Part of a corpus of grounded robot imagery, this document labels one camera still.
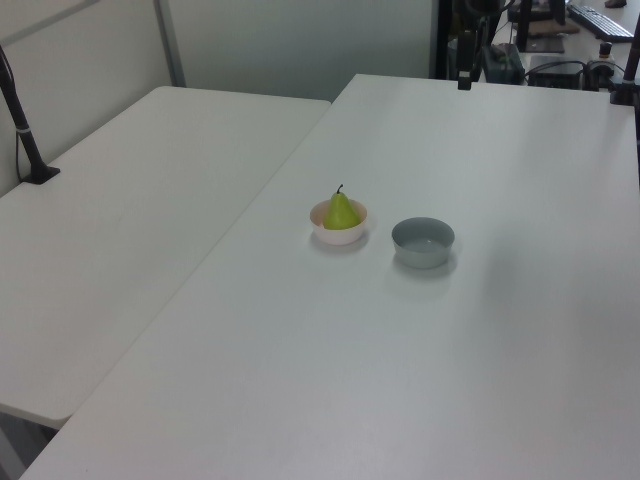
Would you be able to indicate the dark robot gripper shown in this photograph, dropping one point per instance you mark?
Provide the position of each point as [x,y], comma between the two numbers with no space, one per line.
[465,50]

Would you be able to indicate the green pear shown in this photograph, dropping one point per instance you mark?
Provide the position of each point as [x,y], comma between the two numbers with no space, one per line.
[341,215]

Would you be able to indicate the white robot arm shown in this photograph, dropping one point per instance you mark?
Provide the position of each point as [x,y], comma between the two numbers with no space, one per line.
[477,6]

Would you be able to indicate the grey plastic bowl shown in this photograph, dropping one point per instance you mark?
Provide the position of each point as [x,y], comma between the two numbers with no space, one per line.
[422,247]

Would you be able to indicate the pink plastic bowl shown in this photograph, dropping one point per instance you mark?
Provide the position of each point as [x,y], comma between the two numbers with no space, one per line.
[337,236]

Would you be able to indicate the dark green box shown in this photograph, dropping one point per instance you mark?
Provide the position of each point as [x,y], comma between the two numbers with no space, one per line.
[505,62]

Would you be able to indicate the black monitor stand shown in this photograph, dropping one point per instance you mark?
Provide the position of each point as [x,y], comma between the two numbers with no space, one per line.
[537,40]

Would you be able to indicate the black electronics box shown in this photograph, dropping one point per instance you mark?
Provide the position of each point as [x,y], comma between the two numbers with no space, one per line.
[555,74]

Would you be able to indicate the small device with black knob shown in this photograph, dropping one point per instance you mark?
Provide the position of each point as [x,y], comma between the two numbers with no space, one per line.
[602,60]

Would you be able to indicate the black computer keyboard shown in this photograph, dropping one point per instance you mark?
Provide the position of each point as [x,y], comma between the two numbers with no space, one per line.
[600,21]

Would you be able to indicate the white side table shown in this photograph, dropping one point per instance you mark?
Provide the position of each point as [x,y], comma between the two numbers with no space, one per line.
[125,225]

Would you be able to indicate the black pole with white band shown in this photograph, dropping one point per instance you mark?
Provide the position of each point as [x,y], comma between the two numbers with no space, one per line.
[22,132]

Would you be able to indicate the black clamped camera pole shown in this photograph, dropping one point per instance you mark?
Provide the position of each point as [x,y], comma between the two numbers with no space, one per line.
[627,75]

